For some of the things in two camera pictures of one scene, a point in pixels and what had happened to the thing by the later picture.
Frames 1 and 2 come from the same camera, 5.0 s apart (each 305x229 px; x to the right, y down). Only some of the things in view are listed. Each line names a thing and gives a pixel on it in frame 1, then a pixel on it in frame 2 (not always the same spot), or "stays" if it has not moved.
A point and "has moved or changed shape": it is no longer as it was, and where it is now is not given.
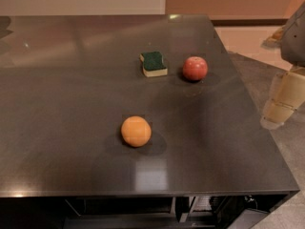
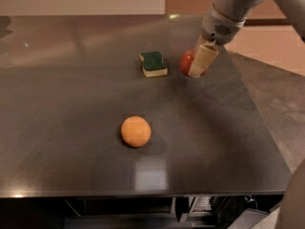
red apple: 194,69 has moved or changed shape
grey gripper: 294,42 → 218,30
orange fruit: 135,131 stays
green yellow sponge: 152,64 stays
